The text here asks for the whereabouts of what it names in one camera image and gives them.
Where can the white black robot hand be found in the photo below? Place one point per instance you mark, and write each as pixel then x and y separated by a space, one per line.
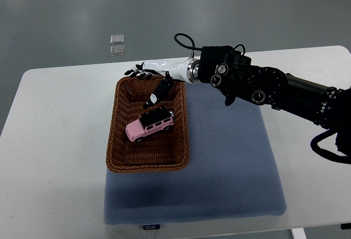
pixel 182 71

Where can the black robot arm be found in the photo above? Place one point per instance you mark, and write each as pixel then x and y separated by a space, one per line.
pixel 231 72

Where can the brown wicker basket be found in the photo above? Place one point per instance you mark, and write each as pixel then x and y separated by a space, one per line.
pixel 147 140

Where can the pink toy car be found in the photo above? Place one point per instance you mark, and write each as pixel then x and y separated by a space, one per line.
pixel 149 123

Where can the blue grey textured mat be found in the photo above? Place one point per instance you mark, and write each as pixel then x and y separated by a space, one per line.
pixel 215 162

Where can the upper metal floor plate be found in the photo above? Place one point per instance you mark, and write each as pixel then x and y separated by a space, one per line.
pixel 117 39

